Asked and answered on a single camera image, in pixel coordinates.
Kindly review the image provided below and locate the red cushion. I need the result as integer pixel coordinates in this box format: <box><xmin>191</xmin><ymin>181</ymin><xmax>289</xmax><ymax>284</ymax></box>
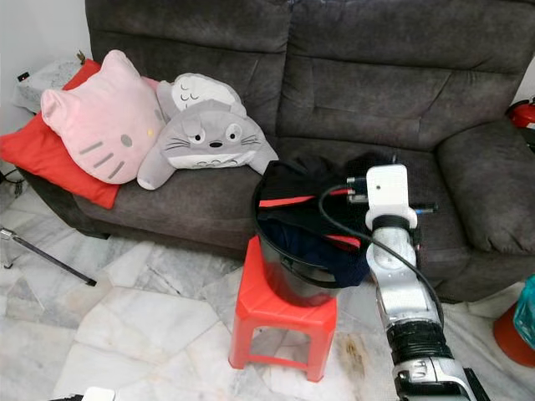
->
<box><xmin>0</xmin><ymin>58</ymin><xmax>160</xmax><ymax>211</ymax></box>

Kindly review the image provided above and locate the black garment red stripe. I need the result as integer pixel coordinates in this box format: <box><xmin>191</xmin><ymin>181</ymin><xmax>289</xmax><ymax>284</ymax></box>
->
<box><xmin>255</xmin><ymin>153</ymin><xmax>394</xmax><ymax>251</ymax></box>

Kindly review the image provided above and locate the dark grey fabric sofa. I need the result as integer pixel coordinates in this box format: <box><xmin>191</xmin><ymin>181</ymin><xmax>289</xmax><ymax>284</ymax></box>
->
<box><xmin>17</xmin><ymin>0</ymin><xmax>535</xmax><ymax>304</ymax></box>

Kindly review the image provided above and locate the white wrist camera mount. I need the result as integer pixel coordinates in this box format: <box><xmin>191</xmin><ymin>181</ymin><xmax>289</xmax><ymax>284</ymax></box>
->
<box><xmin>366</xmin><ymin>164</ymin><xmax>420</xmax><ymax>231</ymax></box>
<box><xmin>82</xmin><ymin>387</ymin><xmax>117</xmax><ymax>401</ymax></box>

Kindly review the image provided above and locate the side table white lace cloth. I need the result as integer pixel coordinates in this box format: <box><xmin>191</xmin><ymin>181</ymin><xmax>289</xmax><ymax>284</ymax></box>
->
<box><xmin>13</xmin><ymin>57</ymin><xmax>89</xmax><ymax>114</ymax></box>

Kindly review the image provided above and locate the navy blue garment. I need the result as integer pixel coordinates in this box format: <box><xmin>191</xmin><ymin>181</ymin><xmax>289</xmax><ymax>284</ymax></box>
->
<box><xmin>263</xmin><ymin>216</ymin><xmax>374</xmax><ymax>290</ymax></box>

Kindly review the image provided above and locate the pink cat face cushion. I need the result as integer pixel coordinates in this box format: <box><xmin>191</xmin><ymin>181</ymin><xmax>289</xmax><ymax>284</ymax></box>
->
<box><xmin>40</xmin><ymin>50</ymin><xmax>167</xmax><ymax>185</ymax></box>

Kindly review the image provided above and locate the red plastic stool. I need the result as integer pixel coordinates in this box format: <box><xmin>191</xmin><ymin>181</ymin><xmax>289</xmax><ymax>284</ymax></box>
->
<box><xmin>228</xmin><ymin>234</ymin><xmax>340</xmax><ymax>383</ymax></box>

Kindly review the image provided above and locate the grey Totoro plush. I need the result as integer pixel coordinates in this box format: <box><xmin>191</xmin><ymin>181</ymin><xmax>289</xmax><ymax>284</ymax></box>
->
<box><xmin>136</xmin><ymin>73</ymin><xmax>279</xmax><ymax>192</ymax></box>

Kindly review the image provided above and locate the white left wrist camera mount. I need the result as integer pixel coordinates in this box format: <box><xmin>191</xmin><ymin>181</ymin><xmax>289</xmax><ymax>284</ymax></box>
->
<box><xmin>82</xmin><ymin>387</ymin><xmax>117</xmax><ymax>401</ymax></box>

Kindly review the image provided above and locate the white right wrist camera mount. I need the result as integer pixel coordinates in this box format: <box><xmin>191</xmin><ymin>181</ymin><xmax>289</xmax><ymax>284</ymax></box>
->
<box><xmin>366</xmin><ymin>164</ymin><xmax>420</xmax><ymax>231</ymax></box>

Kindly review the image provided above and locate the red plastic tub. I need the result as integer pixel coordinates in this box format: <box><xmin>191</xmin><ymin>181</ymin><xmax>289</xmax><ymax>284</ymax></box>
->
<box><xmin>493</xmin><ymin>301</ymin><xmax>535</xmax><ymax>369</ymax></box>

